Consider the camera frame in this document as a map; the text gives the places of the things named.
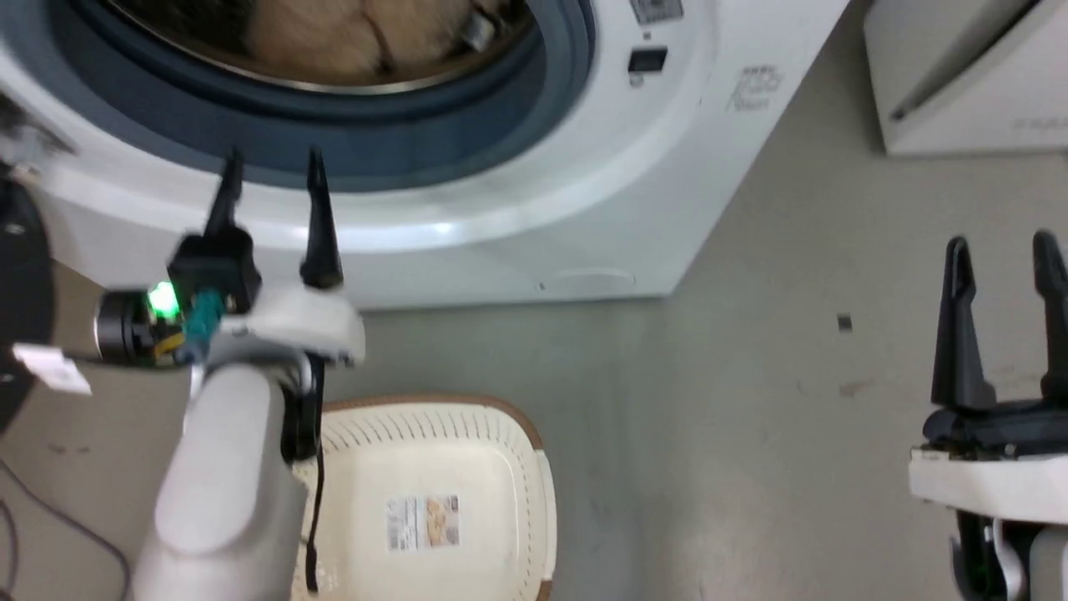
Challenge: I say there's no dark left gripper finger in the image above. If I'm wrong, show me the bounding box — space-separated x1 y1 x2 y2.
300 148 345 291
203 149 245 239

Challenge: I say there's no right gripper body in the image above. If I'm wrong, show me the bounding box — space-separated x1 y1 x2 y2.
908 399 1068 525

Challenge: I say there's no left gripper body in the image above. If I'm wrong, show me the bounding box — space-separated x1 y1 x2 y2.
94 229 366 370

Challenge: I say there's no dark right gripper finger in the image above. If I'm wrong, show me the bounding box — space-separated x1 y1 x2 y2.
1031 230 1068 402
930 236 997 410

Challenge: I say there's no beige plush toy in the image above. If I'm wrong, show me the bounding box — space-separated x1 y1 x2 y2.
244 0 472 82

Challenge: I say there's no cream plastic laundry basket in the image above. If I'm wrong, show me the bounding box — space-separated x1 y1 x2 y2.
290 395 558 601

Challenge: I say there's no dark round washing machine door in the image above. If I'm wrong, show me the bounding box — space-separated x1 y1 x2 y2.
0 171 56 437

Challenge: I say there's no white front-load washing machine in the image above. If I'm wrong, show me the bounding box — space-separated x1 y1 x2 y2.
0 0 852 311

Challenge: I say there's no white paper tag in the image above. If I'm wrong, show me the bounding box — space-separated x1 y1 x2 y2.
12 342 93 396

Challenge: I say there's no printed label sticker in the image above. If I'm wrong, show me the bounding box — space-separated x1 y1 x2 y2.
385 494 461 553

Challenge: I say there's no white box appliance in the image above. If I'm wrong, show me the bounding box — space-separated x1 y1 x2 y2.
863 0 1068 158

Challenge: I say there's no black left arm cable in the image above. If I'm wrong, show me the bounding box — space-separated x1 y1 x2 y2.
281 355 327 595

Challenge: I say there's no thin dark floor cable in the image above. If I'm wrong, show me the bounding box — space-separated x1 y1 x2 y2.
0 459 133 601

